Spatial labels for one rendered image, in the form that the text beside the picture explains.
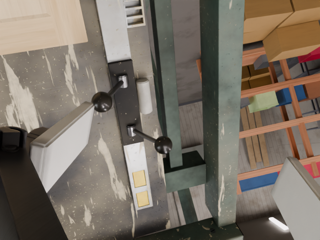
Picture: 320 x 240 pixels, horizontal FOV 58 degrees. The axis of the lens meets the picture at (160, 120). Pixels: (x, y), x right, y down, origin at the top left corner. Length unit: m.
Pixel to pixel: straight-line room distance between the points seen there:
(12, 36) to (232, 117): 0.51
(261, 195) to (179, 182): 9.54
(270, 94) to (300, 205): 5.00
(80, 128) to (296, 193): 0.13
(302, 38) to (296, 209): 3.69
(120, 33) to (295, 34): 3.33
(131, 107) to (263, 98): 4.53
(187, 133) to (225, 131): 9.17
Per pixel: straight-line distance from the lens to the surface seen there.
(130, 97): 0.63
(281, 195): 0.20
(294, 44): 3.78
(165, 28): 0.71
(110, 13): 0.59
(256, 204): 10.42
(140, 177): 0.76
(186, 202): 1.41
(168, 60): 0.73
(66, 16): 0.61
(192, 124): 9.95
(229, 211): 0.94
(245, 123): 9.68
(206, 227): 0.97
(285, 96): 5.24
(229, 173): 0.84
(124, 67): 0.61
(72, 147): 0.17
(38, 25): 0.62
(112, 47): 0.60
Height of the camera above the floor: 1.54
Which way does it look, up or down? 7 degrees down
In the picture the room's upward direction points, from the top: 167 degrees clockwise
